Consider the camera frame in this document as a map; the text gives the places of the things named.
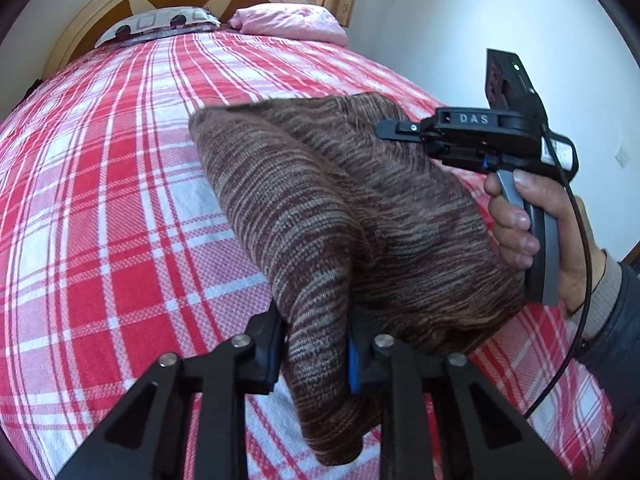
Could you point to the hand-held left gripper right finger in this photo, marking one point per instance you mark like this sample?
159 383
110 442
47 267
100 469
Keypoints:
354 365

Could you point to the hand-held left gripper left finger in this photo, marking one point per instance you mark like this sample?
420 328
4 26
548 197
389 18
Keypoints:
274 355

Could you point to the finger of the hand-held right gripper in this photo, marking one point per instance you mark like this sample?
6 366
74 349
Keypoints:
400 127

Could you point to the brown striped knit sweater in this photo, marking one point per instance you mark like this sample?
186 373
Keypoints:
325 210

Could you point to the person's right forearm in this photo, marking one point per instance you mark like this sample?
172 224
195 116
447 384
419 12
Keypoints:
612 320

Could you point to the person's right hand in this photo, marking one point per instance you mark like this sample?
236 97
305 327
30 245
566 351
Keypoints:
575 240

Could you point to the pink quilt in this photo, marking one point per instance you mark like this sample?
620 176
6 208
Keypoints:
295 22

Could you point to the red plaid bed blanket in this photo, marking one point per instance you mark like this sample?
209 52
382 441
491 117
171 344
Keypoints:
100 210

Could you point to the white patterned pillow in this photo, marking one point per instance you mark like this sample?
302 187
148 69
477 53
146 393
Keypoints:
155 20

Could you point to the black object beside bed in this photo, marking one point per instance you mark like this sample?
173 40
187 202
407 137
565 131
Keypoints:
31 89

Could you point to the white wall socket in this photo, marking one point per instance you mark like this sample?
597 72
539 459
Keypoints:
622 156

